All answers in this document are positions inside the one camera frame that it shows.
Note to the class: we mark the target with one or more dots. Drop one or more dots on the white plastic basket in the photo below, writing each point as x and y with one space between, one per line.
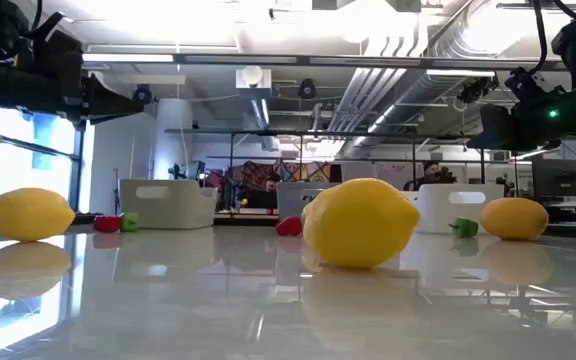
448 215

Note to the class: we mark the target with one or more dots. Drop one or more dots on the white ceiling dome device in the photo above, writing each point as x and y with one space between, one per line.
253 76

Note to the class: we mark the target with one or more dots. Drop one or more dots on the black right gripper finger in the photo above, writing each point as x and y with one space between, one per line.
498 122
503 142

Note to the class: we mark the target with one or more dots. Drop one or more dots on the person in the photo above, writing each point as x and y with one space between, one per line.
432 172
269 186

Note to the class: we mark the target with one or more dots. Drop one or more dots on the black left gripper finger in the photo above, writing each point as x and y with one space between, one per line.
113 99
105 115

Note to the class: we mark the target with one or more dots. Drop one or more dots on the orange-yellow lemon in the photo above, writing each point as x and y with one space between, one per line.
514 218

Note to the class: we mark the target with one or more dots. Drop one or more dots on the silver ceiling duct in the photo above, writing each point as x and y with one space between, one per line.
418 95

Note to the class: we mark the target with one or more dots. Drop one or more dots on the grey overhead frame bar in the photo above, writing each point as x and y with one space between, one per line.
248 60

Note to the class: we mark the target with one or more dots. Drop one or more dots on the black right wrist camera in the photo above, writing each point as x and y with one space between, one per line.
520 82

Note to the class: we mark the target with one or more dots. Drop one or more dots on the black metal rack frame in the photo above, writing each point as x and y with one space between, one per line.
318 133

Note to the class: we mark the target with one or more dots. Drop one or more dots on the white ceiling pipe bundle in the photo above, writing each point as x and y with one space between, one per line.
368 85

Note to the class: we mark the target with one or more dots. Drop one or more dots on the white ceiling light strip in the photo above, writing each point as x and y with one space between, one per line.
460 73

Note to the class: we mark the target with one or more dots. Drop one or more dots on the beige plastic basket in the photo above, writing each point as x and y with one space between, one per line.
168 205

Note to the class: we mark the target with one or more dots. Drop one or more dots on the black background monitor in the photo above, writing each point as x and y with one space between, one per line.
560 177

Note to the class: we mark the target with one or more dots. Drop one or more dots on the pale partition panel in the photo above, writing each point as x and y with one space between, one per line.
363 171

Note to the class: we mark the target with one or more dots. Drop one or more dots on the yellow lemon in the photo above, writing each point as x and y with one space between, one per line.
29 214
360 222

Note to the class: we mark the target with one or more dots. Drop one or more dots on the black background equipment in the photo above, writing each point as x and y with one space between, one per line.
183 171

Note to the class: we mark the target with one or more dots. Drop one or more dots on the dark background desk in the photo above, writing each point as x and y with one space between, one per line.
573 210

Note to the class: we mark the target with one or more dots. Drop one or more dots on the large dark-framed window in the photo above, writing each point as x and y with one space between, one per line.
33 165

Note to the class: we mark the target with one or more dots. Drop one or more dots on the grey translucent plastic basket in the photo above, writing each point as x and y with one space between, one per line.
290 202

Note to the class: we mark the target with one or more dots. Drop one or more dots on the colourful wall tapestry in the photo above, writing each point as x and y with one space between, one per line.
293 172

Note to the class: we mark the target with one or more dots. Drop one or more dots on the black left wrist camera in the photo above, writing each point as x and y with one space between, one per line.
60 47

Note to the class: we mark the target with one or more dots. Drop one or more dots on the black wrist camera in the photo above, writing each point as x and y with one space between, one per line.
520 82
60 47

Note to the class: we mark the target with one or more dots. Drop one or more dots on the small green bell pepper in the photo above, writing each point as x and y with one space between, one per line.
129 221
463 227

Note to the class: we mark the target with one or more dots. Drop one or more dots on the small red bell pepper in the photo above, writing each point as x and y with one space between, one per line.
289 226
106 223

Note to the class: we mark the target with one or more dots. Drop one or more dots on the white round column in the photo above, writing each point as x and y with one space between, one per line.
173 140

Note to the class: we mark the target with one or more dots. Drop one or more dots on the black ceiling camera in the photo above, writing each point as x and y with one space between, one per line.
142 94
307 89

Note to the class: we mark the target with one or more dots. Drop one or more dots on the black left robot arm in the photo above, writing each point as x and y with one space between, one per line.
3 87

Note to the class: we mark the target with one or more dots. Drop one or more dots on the black aluminium table frame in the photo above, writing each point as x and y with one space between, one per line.
245 221

